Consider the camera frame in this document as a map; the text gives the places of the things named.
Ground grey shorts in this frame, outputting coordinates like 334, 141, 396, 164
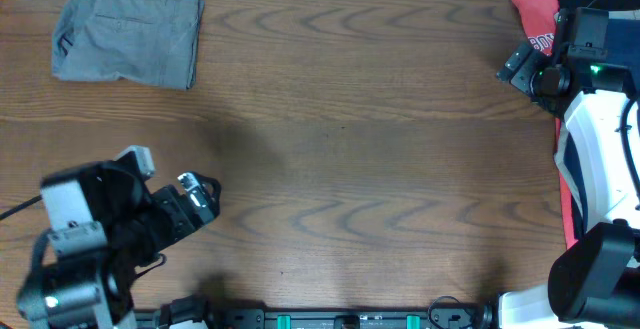
51, 0, 205, 90

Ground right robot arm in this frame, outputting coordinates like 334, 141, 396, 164
493, 7, 639, 328

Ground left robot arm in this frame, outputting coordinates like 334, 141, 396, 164
16, 153, 222, 328

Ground light grey garment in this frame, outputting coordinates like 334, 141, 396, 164
554, 119, 586, 218

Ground right black cable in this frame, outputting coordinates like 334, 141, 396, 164
584, 0, 640, 210

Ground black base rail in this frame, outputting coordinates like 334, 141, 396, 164
135, 303, 497, 329

